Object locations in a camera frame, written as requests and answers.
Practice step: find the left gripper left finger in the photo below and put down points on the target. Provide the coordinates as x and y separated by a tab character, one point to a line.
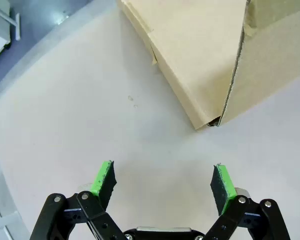
90	207

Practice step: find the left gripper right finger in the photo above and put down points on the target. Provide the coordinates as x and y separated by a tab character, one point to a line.
236	212

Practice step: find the white metal frame leg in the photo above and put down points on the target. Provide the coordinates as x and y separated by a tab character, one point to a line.
17	27

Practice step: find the brown cardboard shipping box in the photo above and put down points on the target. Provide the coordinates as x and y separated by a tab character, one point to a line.
190	50

